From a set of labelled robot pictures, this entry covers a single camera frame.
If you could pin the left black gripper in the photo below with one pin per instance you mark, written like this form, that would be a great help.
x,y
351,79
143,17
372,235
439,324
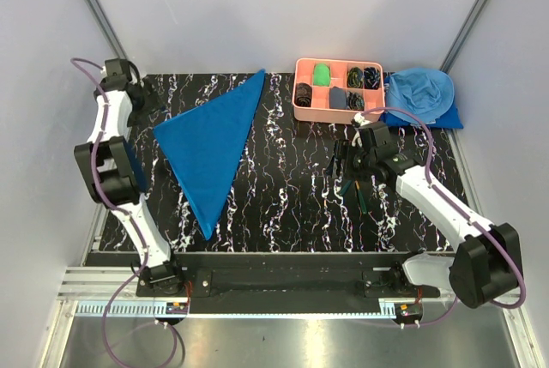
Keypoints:
x,y
153,102

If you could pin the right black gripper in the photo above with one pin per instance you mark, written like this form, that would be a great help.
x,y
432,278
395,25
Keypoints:
x,y
344,149

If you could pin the gold spoon green handle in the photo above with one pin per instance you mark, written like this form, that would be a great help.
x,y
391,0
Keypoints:
x,y
345,188

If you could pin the gold fork green handle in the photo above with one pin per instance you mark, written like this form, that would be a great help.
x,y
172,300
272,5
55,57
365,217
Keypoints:
x,y
360,198

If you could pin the blue cloth napkin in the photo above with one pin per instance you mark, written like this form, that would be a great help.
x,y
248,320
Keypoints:
x,y
204,146

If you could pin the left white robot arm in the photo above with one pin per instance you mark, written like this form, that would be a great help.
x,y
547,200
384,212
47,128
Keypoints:
x,y
113,175

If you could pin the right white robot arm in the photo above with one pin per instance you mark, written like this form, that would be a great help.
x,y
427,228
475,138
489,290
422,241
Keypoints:
x,y
487,262

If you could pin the dark floral rolled tie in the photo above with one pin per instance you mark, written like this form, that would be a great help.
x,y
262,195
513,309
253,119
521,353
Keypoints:
x,y
355,101

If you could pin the grey rolled cloth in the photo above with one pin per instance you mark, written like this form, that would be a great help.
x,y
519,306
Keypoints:
x,y
337,98

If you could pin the pink compartment tray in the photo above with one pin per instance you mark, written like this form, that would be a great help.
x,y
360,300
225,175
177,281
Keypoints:
x,y
319,112

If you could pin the navy dotted rolled tie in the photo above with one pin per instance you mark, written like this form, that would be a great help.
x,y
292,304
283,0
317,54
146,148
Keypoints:
x,y
372,78

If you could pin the green patterned rolled tie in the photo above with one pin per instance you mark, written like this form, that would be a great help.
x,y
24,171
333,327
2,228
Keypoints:
x,y
355,77

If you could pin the light blue bucket hat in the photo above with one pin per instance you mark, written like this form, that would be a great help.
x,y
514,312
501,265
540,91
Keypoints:
x,y
424,93

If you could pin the blue folded cloth bag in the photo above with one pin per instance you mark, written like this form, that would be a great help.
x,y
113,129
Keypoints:
x,y
449,120

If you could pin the dark patterned rolled tie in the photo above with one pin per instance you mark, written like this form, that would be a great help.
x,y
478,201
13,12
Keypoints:
x,y
303,95

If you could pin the green rolled cloth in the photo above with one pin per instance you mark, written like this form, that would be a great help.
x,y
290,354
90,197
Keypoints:
x,y
321,75

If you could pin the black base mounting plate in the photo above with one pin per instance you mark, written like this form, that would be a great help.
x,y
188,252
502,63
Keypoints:
x,y
290,285

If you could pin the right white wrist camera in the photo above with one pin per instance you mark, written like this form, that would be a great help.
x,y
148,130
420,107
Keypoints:
x,y
359,121

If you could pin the left aluminium frame post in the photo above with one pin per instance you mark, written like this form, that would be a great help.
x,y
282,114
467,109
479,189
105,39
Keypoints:
x,y
106,28

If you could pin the aluminium frame post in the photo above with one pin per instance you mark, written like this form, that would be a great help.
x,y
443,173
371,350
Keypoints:
x,y
106,28
471,19

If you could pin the right aluminium frame post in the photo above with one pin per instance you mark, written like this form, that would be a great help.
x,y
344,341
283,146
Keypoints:
x,y
471,19

